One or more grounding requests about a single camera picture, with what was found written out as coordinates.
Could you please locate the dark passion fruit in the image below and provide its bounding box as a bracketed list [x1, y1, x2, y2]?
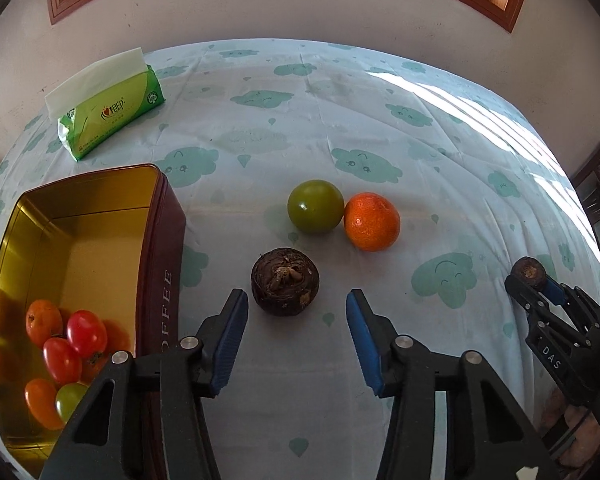
[251, 247, 320, 318]
[510, 257, 547, 290]

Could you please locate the green tomato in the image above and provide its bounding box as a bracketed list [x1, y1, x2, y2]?
[55, 382, 87, 424]
[287, 180, 344, 234]

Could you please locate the small red tomato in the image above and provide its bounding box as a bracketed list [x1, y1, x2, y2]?
[43, 337, 82, 386]

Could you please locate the large red tomato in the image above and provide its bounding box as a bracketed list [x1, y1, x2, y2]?
[67, 310, 108, 360]

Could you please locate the orange mandarin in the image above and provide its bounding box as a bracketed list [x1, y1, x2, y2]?
[343, 193, 401, 252]
[26, 299, 64, 348]
[24, 378, 65, 430]

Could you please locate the gold maroon toffee tin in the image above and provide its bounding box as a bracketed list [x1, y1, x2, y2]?
[0, 165, 186, 479]

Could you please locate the green tomato on table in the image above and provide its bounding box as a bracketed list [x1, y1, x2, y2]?
[287, 180, 344, 234]

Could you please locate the cloud pattern tablecloth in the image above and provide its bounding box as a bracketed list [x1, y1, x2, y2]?
[0, 39, 600, 479]

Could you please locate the green tissue pack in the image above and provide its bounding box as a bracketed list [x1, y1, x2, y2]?
[45, 48, 164, 162]

